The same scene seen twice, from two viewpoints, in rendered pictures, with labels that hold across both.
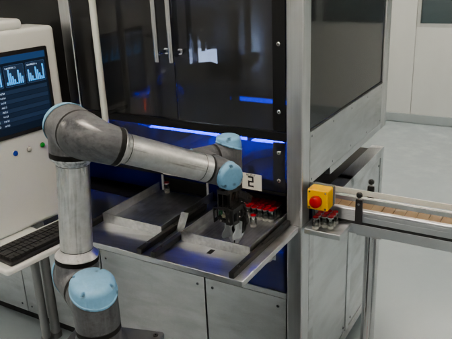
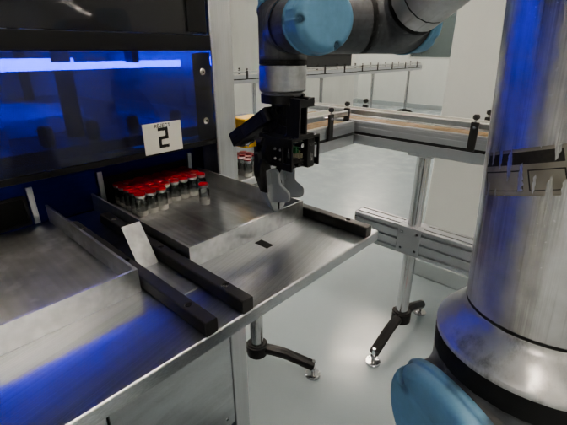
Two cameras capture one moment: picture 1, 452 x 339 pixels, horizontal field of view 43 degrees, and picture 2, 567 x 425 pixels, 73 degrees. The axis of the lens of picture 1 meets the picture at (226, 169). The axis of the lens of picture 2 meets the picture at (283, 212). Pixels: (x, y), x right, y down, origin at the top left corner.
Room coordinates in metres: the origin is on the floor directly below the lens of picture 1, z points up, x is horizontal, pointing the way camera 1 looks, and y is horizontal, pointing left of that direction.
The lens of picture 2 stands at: (1.51, 0.62, 1.18)
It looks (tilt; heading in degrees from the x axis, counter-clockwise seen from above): 23 degrees down; 282
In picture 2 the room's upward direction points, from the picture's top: straight up
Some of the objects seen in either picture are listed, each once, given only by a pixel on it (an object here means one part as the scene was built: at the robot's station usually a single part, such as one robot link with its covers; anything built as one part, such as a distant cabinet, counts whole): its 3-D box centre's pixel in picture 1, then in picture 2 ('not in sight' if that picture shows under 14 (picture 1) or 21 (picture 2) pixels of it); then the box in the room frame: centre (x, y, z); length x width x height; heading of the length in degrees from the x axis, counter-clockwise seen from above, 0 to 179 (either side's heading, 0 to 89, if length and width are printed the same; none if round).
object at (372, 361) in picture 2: not in sight; (400, 323); (1.28, -0.83, 0.07); 0.50 x 0.08 x 0.14; 59
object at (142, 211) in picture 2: not in sight; (141, 204); (1.92, -0.01, 0.90); 0.02 x 0.02 x 0.05
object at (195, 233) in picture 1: (239, 222); (195, 205); (1.82, -0.04, 0.90); 0.34 x 0.26 x 0.04; 149
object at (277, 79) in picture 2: not in sight; (283, 80); (1.64, -0.01, 1.14); 0.08 x 0.08 x 0.05
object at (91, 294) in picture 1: (93, 299); not in sight; (1.28, 0.35, 0.96); 0.13 x 0.12 x 0.14; 31
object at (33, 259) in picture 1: (38, 239); not in sight; (1.98, 0.72, 0.79); 0.45 x 0.28 x 0.03; 143
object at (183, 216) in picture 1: (174, 227); (157, 256); (1.78, 0.18, 0.91); 0.14 x 0.03 x 0.06; 150
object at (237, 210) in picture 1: (229, 202); (286, 131); (1.63, -0.01, 1.06); 0.09 x 0.08 x 0.12; 149
